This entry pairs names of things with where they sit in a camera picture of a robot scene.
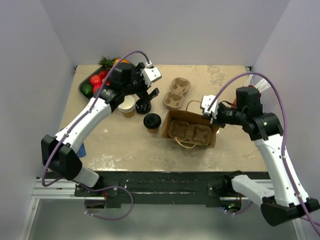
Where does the purple cable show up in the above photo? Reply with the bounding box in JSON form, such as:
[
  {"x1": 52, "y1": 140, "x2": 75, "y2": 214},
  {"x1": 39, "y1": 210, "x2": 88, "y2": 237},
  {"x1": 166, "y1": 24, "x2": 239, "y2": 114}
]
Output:
[
  {"x1": 40, "y1": 50, "x2": 152, "y2": 188},
  {"x1": 208, "y1": 72, "x2": 320, "y2": 233}
]

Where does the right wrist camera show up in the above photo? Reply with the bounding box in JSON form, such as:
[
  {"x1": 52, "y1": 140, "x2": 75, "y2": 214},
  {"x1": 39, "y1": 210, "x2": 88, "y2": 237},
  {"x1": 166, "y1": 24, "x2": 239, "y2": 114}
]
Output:
[{"x1": 200, "y1": 95, "x2": 219, "y2": 119}]

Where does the toy pineapple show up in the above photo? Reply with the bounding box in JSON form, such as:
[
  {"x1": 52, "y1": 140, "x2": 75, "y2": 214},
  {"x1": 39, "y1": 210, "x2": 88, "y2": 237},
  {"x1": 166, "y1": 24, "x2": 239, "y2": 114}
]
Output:
[{"x1": 98, "y1": 56, "x2": 120, "y2": 69}]

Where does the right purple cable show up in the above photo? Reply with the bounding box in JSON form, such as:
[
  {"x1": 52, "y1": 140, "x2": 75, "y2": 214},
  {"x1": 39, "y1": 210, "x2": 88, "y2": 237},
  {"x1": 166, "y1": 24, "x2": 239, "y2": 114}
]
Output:
[{"x1": 208, "y1": 72, "x2": 320, "y2": 233}]

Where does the stack of paper cups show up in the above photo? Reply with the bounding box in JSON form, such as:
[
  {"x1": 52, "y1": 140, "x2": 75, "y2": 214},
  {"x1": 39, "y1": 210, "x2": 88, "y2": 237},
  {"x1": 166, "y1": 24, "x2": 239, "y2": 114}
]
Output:
[{"x1": 118, "y1": 95, "x2": 135, "y2": 118}]

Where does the aluminium rail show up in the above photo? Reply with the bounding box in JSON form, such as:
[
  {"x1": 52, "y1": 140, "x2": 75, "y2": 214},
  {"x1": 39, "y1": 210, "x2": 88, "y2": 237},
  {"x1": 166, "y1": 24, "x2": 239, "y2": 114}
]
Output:
[{"x1": 31, "y1": 178, "x2": 76, "y2": 200}]

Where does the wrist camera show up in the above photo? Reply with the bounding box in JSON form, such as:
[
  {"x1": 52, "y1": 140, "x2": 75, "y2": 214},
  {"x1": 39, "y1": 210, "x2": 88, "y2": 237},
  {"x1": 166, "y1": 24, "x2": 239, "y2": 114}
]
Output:
[
  {"x1": 141, "y1": 61, "x2": 162, "y2": 87},
  {"x1": 200, "y1": 95, "x2": 219, "y2": 119}
]

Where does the red apple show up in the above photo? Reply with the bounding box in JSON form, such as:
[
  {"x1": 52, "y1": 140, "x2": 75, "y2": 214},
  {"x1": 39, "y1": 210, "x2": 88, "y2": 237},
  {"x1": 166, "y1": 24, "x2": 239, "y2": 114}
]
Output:
[
  {"x1": 92, "y1": 83, "x2": 102, "y2": 94},
  {"x1": 89, "y1": 74, "x2": 103, "y2": 87}
]

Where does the single brown paper cup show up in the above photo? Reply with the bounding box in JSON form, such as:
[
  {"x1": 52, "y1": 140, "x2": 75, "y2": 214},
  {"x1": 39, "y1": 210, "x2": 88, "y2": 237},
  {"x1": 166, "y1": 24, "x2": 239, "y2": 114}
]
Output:
[{"x1": 146, "y1": 127, "x2": 159, "y2": 134}]

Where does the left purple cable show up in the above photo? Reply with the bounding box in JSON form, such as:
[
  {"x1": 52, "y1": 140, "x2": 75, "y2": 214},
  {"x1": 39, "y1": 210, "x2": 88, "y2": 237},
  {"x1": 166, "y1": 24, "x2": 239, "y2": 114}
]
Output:
[{"x1": 40, "y1": 50, "x2": 152, "y2": 188}]

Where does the cardboard cup carrier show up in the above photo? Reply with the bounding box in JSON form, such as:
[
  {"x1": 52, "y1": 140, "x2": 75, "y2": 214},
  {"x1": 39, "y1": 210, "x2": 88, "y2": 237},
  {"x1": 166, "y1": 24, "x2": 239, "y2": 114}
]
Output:
[{"x1": 168, "y1": 120, "x2": 212, "y2": 146}]

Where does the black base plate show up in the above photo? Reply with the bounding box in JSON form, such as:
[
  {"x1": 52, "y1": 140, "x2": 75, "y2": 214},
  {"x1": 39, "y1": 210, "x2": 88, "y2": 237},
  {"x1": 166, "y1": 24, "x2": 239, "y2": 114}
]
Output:
[{"x1": 43, "y1": 170, "x2": 273, "y2": 209}]

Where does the grey fruit tray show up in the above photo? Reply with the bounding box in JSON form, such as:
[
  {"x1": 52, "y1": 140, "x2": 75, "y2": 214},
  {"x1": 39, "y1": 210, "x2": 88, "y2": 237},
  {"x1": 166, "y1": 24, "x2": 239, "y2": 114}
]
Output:
[{"x1": 78, "y1": 66, "x2": 110, "y2": 100}]

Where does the red straw cup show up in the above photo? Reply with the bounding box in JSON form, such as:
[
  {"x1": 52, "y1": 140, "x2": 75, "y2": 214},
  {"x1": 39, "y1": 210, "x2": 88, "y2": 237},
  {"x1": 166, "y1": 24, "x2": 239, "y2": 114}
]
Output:
[{"x1": 232, "y1": 84, "x2": 255, "y2": 108}]

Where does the stack of black lids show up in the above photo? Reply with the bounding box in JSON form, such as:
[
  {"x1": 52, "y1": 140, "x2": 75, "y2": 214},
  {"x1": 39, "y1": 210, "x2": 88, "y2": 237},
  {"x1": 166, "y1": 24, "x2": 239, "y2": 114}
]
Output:
[{"x1": 135, "y1": 99, "x2": 152, "y2": 115}]

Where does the black cup lid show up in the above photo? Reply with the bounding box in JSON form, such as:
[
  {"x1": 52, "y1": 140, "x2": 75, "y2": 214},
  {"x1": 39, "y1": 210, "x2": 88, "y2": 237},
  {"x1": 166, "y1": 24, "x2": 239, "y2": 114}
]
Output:
[{"x1": 143, "y1": 113, "x2": 162, "y2": 130}]

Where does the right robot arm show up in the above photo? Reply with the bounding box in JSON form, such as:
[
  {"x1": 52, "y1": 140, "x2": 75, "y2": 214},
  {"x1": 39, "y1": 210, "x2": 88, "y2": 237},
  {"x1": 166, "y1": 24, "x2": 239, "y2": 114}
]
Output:
[{"x1": 201, "y1": 86, "x2": 320, "y2": 227}]

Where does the green paper bag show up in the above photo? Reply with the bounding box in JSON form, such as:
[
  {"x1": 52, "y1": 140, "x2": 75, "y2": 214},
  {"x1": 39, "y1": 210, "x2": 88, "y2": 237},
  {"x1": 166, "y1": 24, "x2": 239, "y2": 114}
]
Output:
[{"x1": 160, "y1": 107, "x2": 219, "y2": 149}]

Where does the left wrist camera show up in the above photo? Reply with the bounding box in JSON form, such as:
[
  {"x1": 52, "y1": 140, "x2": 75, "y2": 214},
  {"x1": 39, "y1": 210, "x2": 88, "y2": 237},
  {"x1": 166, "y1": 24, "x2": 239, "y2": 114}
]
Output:
[{"x1": 141, "y1": 61, "x2": 162, "y2": 87}]

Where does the blue card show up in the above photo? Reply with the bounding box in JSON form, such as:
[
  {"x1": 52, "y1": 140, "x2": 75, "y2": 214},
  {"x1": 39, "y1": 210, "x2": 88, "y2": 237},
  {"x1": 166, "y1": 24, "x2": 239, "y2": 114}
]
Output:
[{"x1": 76, "y1": 143, "x2": 87, "y2": 158}]

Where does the stack of cup carriers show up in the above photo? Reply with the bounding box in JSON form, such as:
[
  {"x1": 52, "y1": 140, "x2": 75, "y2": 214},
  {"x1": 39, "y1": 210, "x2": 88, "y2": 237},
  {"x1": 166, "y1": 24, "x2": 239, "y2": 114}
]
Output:
[{"x1": 163, "y1": 77, "x2": 191, "y2": 110}]

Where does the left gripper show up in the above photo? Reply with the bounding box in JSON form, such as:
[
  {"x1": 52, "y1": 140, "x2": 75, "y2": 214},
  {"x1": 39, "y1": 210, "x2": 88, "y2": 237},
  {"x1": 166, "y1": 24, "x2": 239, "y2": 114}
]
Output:
[{"x1": 122, "y1": 63, "x2": 159, "y2": 104}]

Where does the green lime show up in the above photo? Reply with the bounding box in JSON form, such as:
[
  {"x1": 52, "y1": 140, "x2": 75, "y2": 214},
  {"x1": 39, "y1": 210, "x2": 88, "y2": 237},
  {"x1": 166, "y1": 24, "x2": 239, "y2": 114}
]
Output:
[{"x1": 80, "y1": 84, "x2": 93, "y2": 99}]

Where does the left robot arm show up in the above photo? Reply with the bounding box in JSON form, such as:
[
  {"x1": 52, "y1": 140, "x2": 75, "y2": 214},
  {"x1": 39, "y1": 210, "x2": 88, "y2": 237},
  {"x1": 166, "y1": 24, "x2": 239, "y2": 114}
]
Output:
[{"x1": 41, "y1": 62, "x2": 162, "y2": 196}]

